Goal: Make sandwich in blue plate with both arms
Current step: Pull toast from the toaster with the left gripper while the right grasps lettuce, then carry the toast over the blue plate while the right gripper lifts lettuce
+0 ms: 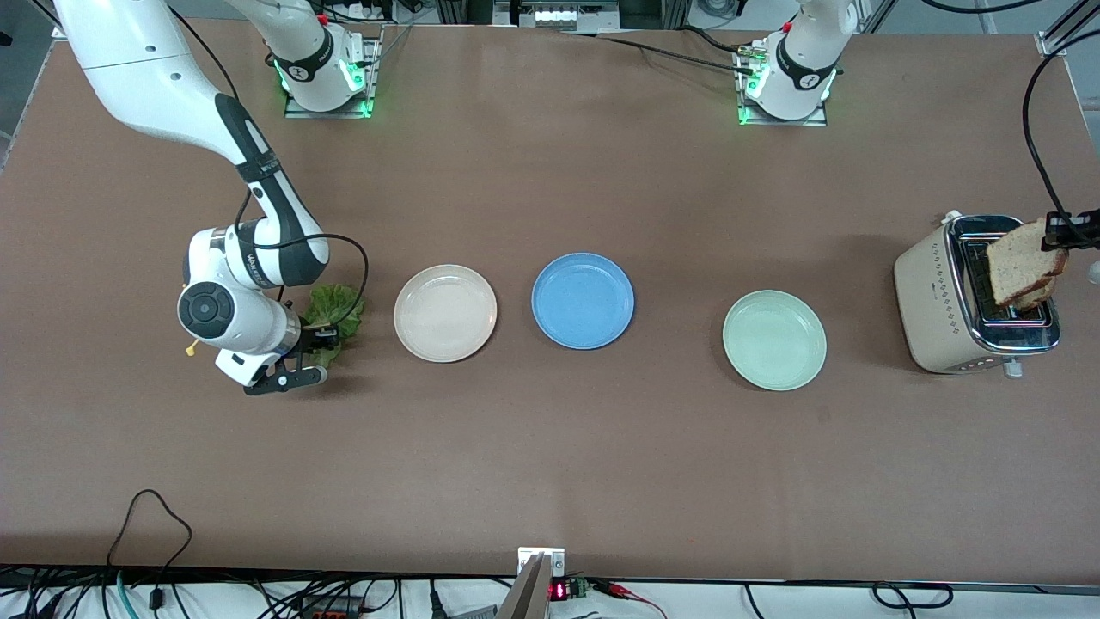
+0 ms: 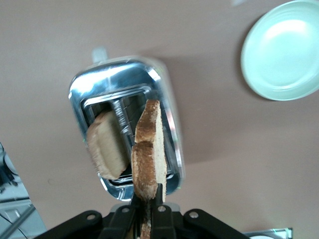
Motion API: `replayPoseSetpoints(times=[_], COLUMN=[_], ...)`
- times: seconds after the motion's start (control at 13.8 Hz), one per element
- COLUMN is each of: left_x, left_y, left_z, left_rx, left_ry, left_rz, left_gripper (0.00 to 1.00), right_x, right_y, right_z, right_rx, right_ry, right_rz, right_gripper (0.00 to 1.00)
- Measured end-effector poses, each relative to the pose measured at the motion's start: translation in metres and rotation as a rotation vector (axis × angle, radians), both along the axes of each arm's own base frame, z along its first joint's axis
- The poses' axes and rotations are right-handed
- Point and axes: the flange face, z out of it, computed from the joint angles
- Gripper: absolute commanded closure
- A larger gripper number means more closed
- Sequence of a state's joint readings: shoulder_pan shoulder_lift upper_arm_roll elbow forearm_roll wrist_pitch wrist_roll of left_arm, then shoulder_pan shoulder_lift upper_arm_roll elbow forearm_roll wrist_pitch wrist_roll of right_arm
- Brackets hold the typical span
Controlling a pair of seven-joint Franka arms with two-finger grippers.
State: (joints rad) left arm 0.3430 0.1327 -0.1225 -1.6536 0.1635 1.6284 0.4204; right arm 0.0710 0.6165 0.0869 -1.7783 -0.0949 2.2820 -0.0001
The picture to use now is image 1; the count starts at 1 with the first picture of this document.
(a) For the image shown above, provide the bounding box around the power strip with plugs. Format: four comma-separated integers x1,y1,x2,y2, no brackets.
327,0,405,23

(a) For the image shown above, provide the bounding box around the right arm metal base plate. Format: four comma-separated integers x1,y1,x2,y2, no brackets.
284,34,379,120

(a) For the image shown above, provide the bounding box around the black cable across table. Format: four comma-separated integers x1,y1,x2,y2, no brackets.
559,26,761,78

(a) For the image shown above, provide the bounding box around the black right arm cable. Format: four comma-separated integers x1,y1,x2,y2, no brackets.
168,4,370,336

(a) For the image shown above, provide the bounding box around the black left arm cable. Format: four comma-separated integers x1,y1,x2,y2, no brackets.
1021,30,1100,220

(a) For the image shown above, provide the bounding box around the blue round plate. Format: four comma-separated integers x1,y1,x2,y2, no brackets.
531,252,636,351

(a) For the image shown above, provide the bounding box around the light green round plate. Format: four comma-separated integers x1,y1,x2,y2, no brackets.
722,290,828,392

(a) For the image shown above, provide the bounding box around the red wire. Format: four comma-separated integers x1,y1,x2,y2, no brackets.
593,581,669,619

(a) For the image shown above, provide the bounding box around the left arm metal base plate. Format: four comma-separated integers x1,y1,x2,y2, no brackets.
735,43,830,128

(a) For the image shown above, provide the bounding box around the thin black looped cable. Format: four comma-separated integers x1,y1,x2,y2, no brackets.
105,488,193,575

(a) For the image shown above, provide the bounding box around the aluminium frame post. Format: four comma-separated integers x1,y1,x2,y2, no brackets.
1036,0,1100,59

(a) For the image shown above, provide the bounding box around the white power strip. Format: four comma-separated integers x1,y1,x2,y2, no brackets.
511,0,607,29

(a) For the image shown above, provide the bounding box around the grey camera mount bar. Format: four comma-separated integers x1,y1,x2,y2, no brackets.
496,555,552,619

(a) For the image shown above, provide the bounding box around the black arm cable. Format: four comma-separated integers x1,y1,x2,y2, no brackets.
168,4,370,336
1021,30,1100,220

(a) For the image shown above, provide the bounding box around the beige round plate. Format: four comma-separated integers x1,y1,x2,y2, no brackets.
394,264,498,363

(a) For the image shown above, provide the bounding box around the black coiled cable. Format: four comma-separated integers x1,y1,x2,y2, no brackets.
871,582,955,610

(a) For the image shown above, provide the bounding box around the beige chrome-topped toaster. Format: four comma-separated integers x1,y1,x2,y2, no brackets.
894,211,1062,379

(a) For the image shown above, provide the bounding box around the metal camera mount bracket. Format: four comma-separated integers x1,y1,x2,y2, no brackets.
517,547,566,579

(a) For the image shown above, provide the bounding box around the green lettuce leaf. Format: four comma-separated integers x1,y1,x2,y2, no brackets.
301,284,366,366

